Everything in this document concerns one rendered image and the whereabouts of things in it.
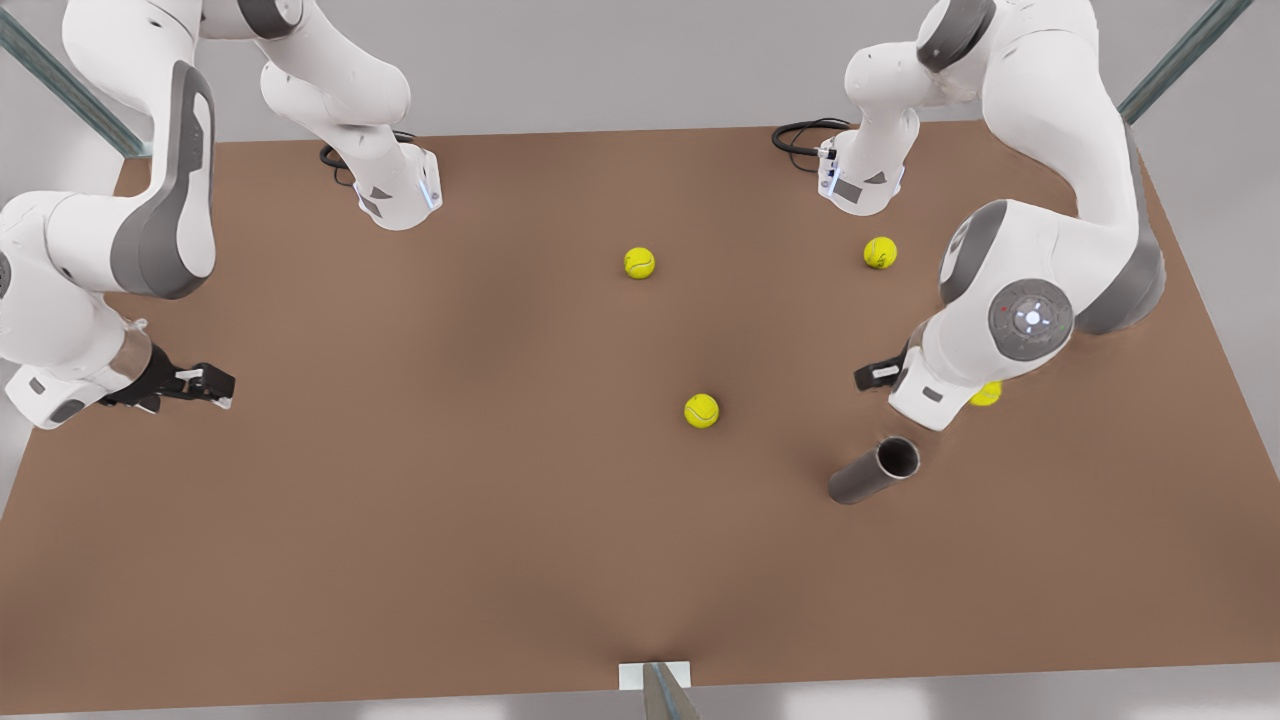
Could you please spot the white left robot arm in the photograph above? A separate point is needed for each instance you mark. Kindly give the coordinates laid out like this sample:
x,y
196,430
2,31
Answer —
x,y
1040,250

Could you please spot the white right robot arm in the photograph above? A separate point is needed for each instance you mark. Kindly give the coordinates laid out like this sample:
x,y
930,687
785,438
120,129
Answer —
x,y
160,215

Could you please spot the dark grey tennis tube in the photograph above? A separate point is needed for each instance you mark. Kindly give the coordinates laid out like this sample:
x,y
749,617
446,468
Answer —
x,y
872,472

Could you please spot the yellow tennis ball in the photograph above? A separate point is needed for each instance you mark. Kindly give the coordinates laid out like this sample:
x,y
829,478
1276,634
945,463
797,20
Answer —
x,y
701,411
988,395
640,263
880,252

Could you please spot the silver frame post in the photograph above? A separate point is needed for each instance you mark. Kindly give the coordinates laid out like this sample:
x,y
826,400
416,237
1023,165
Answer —
x,y
70,90
665,690
1180,55

